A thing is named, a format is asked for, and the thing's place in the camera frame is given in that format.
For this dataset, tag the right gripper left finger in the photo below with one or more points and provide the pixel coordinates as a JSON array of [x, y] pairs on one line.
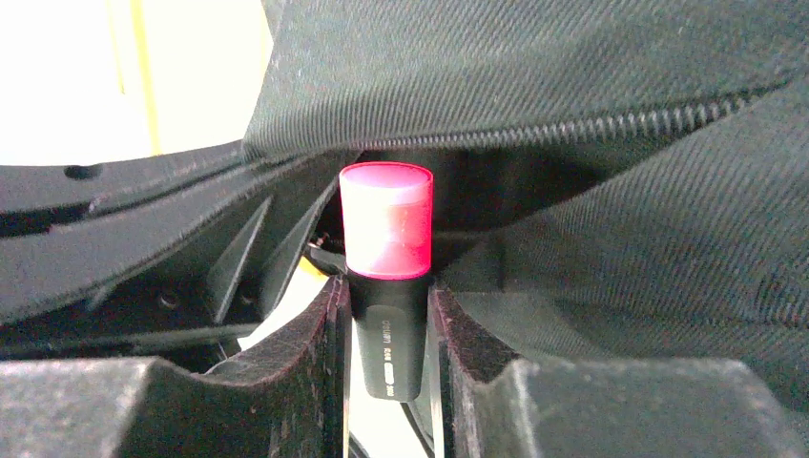
[[286, 396]]

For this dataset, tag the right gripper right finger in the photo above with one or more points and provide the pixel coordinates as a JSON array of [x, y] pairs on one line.
[[489, 401]]

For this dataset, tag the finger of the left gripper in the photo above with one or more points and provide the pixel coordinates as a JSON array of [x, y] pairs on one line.
[[153, 253]]

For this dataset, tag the black pink highlighter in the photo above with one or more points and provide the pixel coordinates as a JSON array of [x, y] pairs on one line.
[[387, 212]]

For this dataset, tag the black backpack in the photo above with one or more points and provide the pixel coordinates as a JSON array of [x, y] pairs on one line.
[[613, 178]]

